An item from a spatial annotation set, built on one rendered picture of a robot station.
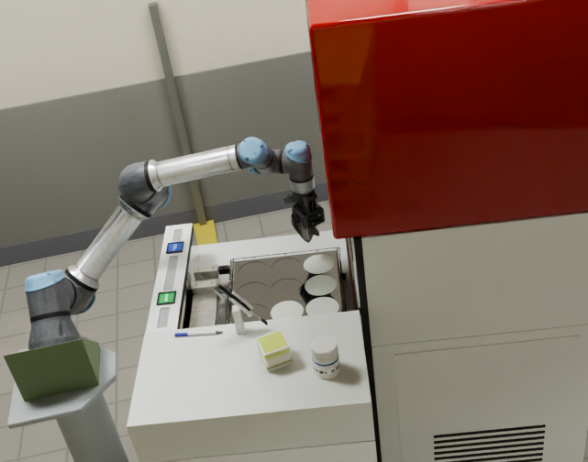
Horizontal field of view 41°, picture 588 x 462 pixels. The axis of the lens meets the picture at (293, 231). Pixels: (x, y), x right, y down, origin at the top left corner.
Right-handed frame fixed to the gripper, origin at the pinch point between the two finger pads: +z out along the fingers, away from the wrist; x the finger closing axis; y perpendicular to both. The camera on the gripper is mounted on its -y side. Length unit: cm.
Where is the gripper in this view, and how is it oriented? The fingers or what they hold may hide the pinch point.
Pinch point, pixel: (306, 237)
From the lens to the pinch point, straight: 256.0
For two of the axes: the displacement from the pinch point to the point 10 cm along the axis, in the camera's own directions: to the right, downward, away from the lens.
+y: 5.0, 4.5, -7.4
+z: 1.2, 8.1, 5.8
